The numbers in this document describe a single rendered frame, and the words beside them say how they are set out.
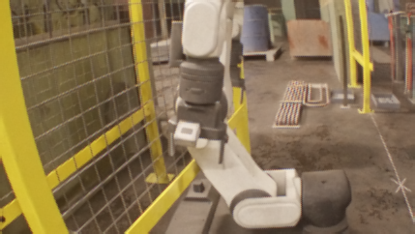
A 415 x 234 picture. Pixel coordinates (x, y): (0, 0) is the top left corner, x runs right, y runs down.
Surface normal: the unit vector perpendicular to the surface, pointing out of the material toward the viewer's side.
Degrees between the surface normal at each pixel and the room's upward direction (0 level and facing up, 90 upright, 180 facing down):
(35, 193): 90
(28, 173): 90
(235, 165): 90
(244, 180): 90
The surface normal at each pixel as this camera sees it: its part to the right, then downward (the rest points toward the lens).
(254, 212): -0.19, 0.32
